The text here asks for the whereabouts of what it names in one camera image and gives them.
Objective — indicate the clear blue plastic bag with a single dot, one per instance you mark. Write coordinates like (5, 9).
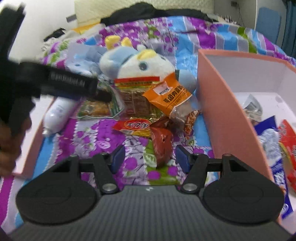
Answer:
(84, 59)

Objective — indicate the cream quilted headboard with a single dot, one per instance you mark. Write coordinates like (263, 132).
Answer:
(93, 11)

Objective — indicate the red oval-logo snack packet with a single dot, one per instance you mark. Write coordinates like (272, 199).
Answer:
(134, 126)

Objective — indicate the white blue plush toy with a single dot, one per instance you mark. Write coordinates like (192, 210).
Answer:
(121, 60)

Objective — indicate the dark red snack packet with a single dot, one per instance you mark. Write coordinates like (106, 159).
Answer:
(162, 140)

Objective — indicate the blue curtain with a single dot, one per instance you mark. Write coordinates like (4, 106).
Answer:
(288, 44)

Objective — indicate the person's left hand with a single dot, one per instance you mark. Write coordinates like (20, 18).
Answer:
(11, 146)

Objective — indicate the orange snack packet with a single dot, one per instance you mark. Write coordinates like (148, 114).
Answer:
(176, 102)

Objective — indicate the grey silver snack packet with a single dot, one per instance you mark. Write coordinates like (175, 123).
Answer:
(251, 107)

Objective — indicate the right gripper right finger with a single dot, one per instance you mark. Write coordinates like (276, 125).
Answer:
(196, 167)

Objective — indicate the yellow pillow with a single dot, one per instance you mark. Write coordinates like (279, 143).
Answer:
(80, 30)

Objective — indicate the green white snack bag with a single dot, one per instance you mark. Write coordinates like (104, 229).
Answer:
(97, 109)

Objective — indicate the colourful striped floral bedspread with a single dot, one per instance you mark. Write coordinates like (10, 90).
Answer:
(179, 39)

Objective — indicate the blue purple snack bag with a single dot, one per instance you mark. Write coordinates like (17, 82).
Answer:
(268, 135)

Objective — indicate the black clothing pile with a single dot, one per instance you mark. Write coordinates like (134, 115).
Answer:
(145, 11)

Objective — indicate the pink cardboard box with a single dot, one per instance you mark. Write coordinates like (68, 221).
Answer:
(221, 74)

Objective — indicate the pink box lid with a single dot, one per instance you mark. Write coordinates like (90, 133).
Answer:
(26, 163)

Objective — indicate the white spray bottle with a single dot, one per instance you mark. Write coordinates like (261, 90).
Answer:
(57, 115)

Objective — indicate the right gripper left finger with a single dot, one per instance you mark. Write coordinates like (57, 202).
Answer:
(105, 166)

